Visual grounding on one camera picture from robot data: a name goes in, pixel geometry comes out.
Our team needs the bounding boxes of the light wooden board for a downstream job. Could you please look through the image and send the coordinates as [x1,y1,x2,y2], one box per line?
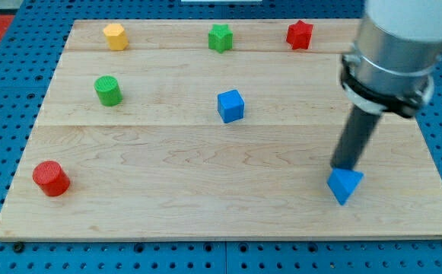
[0,19,442,242]

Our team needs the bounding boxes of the blue cube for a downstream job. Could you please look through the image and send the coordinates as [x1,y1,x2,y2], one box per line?
[217,90,244,123]

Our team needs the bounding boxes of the green star block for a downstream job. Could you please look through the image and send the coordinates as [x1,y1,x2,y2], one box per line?
[208,24,234,53]

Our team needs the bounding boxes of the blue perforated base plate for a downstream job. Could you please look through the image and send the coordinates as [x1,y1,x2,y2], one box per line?
[0,0,442,273]

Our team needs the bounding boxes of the blue triangular prism block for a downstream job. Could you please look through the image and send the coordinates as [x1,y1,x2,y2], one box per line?
[327,168,364,206]

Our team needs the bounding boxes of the green cylinder block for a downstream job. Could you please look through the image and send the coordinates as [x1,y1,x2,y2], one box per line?
[94,75,122,107]

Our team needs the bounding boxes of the yellow hexagonal prism block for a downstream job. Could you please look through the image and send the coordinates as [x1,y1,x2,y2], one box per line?
[103,23,129,51]

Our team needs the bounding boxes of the red star block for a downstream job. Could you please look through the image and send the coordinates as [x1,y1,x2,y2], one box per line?
[286,20,313,49]

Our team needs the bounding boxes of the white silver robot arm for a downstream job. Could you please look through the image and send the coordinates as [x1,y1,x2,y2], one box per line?
[341,0,442,119]

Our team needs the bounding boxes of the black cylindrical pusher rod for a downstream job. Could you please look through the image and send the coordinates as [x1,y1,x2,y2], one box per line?
[330,105,381,170]

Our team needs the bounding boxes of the red cylinder block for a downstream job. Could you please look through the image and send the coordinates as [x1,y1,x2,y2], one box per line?
[32,161,71,196]

